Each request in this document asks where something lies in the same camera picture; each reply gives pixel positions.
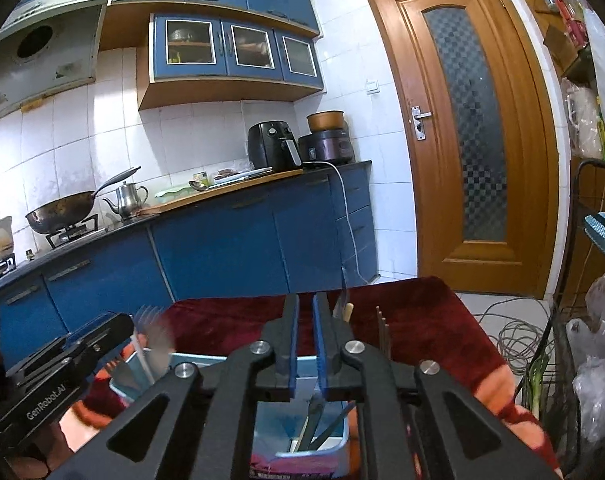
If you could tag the light blue utensil box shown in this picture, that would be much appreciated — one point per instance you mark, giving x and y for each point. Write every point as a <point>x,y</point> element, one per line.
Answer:
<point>275,425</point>

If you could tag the gas stove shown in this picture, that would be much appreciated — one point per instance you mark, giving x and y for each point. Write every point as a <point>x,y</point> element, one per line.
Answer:
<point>75,236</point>

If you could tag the range hood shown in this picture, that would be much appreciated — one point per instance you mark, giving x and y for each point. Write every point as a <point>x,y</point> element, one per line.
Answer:
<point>47,75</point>

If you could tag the green onions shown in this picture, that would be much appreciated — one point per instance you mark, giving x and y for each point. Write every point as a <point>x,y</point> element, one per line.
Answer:
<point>537,385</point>

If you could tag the green cloth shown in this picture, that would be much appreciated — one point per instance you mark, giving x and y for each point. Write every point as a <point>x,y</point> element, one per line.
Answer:
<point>172,192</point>

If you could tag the wooden cutting board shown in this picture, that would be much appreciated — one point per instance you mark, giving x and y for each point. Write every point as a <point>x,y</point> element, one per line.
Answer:
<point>222,190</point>

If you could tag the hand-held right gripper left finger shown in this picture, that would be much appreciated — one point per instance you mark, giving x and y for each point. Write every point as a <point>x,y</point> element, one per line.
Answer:
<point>293,345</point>

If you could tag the clear plastic bag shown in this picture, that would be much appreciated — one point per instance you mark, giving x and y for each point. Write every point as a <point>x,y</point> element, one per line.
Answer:
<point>597,375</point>

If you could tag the slim steel fork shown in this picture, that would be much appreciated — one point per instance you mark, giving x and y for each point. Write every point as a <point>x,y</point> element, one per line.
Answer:
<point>335,425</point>

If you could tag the large steel fork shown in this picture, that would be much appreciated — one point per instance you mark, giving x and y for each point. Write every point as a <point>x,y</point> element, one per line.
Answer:
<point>158,345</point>

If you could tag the steel table knife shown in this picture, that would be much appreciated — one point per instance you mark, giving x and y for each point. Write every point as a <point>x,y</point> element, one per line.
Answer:
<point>310,420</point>

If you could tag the orange pot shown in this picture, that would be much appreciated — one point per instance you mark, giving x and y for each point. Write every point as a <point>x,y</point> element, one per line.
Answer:
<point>325,121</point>

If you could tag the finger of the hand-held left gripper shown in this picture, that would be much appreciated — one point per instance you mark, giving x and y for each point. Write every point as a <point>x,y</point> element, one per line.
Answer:
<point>77,339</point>
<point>112,327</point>

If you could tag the steel kettle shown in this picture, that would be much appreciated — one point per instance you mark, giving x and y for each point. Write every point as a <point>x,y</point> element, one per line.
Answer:
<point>127,200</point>

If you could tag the purple rice cooker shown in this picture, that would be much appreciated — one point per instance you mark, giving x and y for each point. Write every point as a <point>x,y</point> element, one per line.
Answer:
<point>327,147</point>

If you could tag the white light switch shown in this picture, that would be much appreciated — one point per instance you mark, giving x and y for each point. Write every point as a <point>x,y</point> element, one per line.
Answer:
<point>372,87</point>

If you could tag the metal spoon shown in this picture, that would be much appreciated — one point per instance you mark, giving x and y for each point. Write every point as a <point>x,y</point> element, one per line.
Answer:
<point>198,185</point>

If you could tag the printed plush blanket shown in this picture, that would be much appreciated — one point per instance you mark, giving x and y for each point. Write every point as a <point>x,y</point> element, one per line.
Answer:
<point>422,320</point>

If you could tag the dark wok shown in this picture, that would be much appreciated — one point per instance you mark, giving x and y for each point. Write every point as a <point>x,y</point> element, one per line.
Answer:
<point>57,215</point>

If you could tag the wooden door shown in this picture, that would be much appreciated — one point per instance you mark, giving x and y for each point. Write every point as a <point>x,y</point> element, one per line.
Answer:
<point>397,160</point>

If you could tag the blue glass-door wall cabinet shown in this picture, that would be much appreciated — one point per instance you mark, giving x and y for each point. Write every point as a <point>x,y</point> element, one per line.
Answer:
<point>192,92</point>

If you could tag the blue base cabinet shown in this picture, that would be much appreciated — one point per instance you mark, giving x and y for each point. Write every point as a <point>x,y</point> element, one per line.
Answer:
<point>222,240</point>

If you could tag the wooden chopstick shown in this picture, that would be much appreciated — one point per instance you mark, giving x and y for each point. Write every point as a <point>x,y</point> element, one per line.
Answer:
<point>385,335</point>

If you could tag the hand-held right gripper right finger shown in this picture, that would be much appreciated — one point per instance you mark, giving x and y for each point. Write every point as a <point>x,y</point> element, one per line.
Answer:
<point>320,345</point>

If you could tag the black air fryer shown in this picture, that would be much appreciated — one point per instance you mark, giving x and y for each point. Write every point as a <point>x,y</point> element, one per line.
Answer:
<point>267,145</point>

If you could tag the crumpled white bag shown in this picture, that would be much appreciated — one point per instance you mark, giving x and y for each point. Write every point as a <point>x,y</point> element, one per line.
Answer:
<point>580,115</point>

